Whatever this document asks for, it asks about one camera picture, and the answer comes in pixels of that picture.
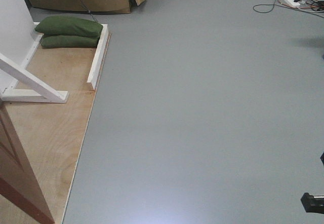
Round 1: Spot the lower green sandbag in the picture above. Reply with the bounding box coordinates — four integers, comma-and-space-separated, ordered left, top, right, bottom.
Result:
41, 35, 100, 48

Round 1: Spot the white power strip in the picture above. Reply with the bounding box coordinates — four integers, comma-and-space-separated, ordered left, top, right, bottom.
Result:
282, 0, 301, 8

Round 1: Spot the green sandbag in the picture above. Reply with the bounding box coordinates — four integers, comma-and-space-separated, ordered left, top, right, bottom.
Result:
35, 16, 103, 38
41, 35, 100, 48

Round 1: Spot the white wooden edge beam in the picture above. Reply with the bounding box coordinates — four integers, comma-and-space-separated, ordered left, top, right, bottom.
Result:
87, 24, 110, 90

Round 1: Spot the tangle of cables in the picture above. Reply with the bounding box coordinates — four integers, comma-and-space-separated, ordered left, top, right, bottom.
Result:
253, 0, 324, 19

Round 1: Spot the upper green sandbag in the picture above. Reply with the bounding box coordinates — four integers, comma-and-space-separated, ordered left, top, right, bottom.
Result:
35, 16, 103, 38

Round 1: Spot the black robot part bottom right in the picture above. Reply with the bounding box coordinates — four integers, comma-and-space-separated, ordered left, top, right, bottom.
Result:
301, 193, 324, 214

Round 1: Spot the reddish brown wooden door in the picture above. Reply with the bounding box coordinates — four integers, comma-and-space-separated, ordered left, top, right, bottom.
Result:
1, 103, 55, 223

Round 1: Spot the plywood base platform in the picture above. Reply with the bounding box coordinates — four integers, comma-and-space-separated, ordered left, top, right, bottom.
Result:
1, 42, 97, 223

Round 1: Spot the white wooden door frame support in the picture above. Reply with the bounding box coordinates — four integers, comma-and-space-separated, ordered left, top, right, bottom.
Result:
1, 21, 69, 103

